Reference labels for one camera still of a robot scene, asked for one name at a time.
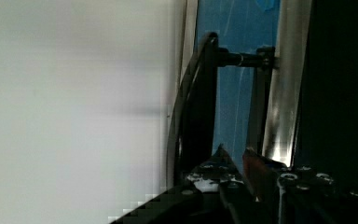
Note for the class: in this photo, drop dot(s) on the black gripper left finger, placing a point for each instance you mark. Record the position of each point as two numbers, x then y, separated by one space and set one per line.
219 168

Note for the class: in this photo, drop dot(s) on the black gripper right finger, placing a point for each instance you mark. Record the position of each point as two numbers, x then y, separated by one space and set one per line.
261 172

